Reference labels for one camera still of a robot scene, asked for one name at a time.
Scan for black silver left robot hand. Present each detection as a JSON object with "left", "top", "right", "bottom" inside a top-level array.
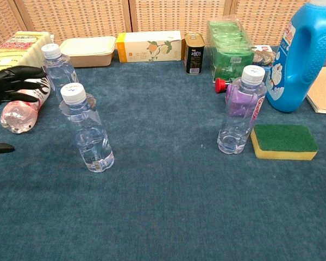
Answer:
[{"left": 0, "top": 65, "right": 48, "bottom": 154}]

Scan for clear water bottle white cap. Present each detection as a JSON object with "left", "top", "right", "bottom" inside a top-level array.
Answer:
[
  {"left": 41, "top": 43, "right": 79, "bottom": 105},
  {"left": 58, "top": 83, "right": 115, "bottom": 173}
]

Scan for clear bottle with purple label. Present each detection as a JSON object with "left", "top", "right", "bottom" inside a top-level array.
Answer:
[{"left": 216, "top": 65, "right": 267, "bottom": 155}]

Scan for yellow sponge multipack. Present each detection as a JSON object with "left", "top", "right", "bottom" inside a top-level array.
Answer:
[{"left": 0, "top": 30, "right": 54, "bottom": 79}]

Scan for pink drink bottle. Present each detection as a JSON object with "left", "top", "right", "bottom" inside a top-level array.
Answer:
[{"left": 0, "top": 77, "right": 52, "bottom": 134}]

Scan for beige lidded food container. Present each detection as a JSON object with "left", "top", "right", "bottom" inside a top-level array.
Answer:
[{"left": 59, "top": 36, "right": 117, "bottom": 68}]

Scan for white orange tea box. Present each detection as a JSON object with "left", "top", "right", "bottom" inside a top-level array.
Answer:
[{"left": 116, "top": 30, "right": 183, "bottom": 64}]

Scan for woven folding screen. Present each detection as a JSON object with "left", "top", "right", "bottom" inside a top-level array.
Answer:
[{"left": 0, "top": 0, "right": 326, "bottom": 52}]

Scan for gold black tin can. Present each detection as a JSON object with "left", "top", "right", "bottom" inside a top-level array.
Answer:
[{"left": 184, "top": 33, "right": 206, "bottom": 75}]

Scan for blue table cloth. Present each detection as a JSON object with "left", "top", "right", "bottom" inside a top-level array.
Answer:
[{"left": 0, "top": 45, "right": 326, "bottom": 261}]

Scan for green packet stack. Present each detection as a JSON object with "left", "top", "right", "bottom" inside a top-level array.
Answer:
[{"left": 207, "top": 16, "right": 255, "bottom": 84}]

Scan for purple wrapped box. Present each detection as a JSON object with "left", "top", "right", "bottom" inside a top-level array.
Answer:
[{"left": 224, "top": 84, "right": 261, "bottom": 117}]

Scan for binder clips blister pack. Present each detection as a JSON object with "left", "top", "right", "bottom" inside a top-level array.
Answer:
[{"left": 251, "top": 45, "right": 277, "bottom": 68}]

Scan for green yellow scouring sponge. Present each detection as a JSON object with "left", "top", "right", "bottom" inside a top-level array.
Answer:
[{"left": 250, "top": 124, "right": 319, "bottom": 161}]

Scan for blue detergent bottle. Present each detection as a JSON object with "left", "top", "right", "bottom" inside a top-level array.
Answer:
[{"left": 264, "top": 0, "right": 326, "bottom": 113}]

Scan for red push button switch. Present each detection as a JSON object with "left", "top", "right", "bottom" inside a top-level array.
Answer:
[{"left": 215, "top": 77, "right": 239, "bottom": 94}]

